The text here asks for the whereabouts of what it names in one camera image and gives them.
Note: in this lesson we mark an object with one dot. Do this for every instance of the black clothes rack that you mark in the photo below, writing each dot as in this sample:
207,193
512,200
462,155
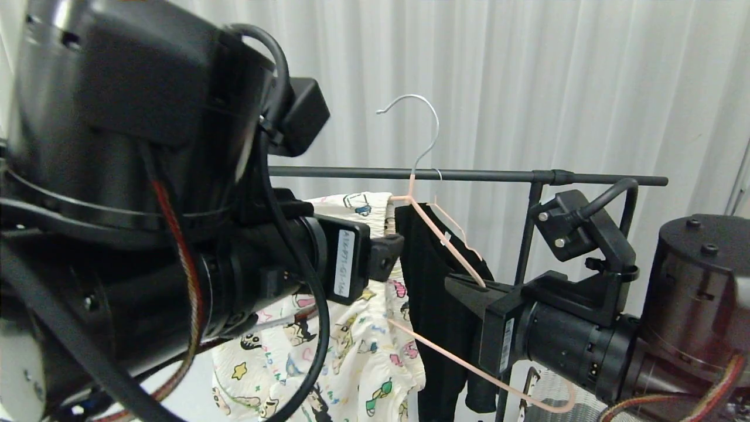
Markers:
498,175

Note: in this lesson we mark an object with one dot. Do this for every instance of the black garment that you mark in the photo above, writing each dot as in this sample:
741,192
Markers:
433,305

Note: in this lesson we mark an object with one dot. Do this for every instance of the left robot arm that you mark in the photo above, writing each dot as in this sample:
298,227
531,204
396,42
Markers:
117,176

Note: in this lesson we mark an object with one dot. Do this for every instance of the cream printed garment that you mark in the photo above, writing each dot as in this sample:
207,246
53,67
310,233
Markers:
351,363

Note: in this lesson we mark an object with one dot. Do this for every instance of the white curtain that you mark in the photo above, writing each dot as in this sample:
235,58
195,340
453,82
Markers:
527,76

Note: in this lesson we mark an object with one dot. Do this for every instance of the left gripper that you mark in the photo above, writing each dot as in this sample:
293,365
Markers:
281,264

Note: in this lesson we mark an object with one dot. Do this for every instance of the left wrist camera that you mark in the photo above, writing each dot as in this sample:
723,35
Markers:
304,114

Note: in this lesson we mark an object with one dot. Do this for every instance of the pink clothes hanger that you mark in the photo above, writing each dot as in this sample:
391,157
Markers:
445,237
463,237

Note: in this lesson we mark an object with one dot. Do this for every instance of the white laundry basket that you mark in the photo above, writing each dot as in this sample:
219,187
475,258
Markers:
556,392

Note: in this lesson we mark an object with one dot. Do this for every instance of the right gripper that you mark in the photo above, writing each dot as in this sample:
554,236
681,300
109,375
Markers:
562,346

